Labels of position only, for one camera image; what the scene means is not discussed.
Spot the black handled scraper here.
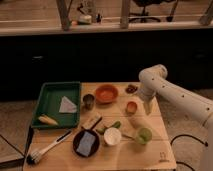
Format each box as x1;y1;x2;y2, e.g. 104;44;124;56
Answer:
82;114;102;129

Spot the small metal cup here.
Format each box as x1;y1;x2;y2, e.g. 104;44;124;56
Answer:
83;94;95;110

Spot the wooden post middle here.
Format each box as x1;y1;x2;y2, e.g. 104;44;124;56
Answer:
120;0;130;29

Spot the black plate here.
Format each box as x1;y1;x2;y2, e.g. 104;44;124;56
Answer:
73;130;100;157

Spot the black floor cable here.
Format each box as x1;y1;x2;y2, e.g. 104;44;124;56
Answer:
170;133;209;171

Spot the wooden post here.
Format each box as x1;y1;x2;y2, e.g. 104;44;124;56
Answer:
120;0;130;29
56;0;72;31

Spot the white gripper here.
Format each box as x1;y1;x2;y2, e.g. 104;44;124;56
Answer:
137;85;156;115

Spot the metal spoon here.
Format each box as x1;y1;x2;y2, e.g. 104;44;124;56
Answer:
121;134;135;141

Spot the white folded cloth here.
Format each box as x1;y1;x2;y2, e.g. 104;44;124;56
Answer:
59;96;77;113

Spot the yellow corn cob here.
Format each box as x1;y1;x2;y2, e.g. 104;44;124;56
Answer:
38;115;57;125

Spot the black office chair base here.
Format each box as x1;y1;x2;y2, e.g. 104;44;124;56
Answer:
129;0;160;23

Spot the green plastic tray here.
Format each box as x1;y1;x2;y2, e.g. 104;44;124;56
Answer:
31;82;81;129

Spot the orange bowl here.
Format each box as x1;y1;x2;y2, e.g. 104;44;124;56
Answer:
95;84;118;104

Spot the green cup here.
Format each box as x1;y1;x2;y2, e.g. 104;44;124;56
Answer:
135;127;152;145

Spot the white dish brush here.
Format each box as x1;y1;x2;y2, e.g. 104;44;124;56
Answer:
26;130;71;165

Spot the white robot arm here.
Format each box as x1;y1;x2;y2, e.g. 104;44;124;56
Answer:
137;64;213;171

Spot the green cucumber toy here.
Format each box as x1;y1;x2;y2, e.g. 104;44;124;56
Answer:
96;121;121;135

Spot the white cup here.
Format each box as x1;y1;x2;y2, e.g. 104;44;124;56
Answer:
104;128;122;146

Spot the blue sponge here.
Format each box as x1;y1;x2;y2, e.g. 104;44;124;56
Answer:
77;131;95;157

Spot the wooden post left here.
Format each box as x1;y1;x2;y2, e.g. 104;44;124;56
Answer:
56;0;72;31

